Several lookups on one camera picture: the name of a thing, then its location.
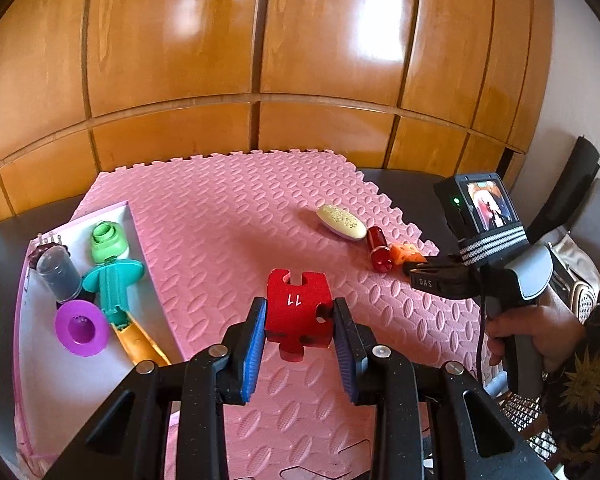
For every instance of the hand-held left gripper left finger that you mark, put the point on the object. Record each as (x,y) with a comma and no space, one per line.
(252,355)

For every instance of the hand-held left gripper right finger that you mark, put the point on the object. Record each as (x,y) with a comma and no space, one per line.
(347,360)

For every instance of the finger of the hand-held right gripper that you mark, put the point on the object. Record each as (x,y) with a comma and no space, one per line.
(435,264)
(437,283)

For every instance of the orange toy block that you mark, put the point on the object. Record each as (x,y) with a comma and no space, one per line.
(405,254)

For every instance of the red foam puzzle cube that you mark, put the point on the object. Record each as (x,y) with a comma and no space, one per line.
(295,320)

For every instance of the orange plastic piece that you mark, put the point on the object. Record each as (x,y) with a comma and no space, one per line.
(136,342)

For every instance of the teal toy plunger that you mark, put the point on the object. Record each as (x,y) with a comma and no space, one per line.
(112,285)

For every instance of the purple toy funnel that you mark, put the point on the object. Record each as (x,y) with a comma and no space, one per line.
(75,327)

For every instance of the grey transparent cup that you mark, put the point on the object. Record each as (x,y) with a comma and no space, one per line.
(59,275)

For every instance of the pink white tray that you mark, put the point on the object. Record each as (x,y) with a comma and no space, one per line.
(45,385)

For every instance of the person's right forearm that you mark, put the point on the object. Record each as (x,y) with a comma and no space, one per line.
(585,400)

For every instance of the person's right hand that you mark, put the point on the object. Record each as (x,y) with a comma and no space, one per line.
(550,330)

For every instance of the beige wicker bag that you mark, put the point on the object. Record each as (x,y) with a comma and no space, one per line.
(575,270)

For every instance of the red metallic cylinder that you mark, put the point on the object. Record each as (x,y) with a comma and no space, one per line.
(379,255)

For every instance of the black padded board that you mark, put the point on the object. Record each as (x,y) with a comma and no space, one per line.
(570,195)

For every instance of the beige oval stone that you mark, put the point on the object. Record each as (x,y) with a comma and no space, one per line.
(341,221)

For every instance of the black mesh seat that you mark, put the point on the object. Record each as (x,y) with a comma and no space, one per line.
(525,410)

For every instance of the pink foam puzzle mat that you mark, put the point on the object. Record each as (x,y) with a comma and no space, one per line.
(230,210)

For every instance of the green round toy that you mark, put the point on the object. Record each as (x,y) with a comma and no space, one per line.
(107,242)

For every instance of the dark spiky brush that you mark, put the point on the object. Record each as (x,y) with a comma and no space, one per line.
(45,249)

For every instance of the wooden wardrobe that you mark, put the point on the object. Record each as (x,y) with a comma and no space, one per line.
(230,60)

